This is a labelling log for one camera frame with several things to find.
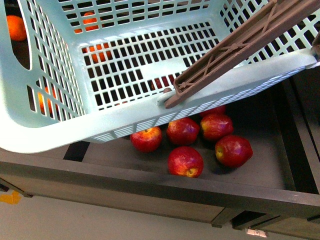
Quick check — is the red apple middle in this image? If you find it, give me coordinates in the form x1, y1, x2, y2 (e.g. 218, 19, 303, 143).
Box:
166, 117, 200, 146

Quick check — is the red apple back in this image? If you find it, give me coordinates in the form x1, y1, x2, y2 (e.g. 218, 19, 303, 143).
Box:
199, 105, 226, 118

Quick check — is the red apple under basket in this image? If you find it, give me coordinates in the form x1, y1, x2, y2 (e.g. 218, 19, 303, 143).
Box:
149, 74, 175, 90

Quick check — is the black fruit display shelf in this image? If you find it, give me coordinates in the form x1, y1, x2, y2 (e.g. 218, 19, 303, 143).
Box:
0, 67, 320, 239

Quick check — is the light teal plastic basket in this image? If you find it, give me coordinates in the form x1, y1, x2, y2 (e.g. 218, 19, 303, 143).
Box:
0, 0, 320, 154

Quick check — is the orange fruit behind basket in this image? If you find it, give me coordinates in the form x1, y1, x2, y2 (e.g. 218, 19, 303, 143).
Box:
74, 11, 100, 34

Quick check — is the orange fruit under basket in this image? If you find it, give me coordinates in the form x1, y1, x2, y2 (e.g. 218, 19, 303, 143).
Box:
82, 42, 113, 64

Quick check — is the red apple left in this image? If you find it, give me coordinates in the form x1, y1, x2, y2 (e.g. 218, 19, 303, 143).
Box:
130, 126, 163, 153

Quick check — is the orange fruit lower left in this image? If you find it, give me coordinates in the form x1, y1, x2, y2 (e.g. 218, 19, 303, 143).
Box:
37, 86, 59, 119

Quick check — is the red apple upper right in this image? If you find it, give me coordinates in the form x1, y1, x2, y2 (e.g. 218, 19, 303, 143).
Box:
200, 114, 234, 142

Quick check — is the red apple front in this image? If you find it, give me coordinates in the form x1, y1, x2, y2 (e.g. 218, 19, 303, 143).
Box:
167, 146, 204, 178

